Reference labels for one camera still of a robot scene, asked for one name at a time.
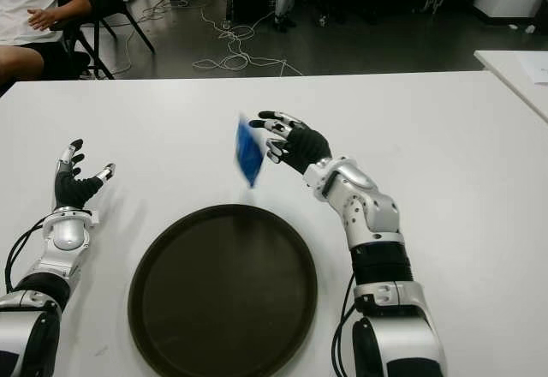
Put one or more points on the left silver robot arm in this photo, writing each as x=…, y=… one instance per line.
x=66, y=233

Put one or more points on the small white floor object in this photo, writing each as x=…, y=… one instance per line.
x=323, y=20

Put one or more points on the white paper sheet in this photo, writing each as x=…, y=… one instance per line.
x=537, y=70

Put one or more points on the round dark brown tray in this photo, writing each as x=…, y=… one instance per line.
x=222, y=291

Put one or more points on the white side table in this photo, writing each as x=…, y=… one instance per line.
x=509, y=73

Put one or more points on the blue Oreo packet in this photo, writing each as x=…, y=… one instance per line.
x=248, y=152

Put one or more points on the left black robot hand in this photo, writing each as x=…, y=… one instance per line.
x=70, y=188

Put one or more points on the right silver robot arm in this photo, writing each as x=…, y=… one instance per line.
x=377, y=231

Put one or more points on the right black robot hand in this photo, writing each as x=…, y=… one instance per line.
x=306, y=147

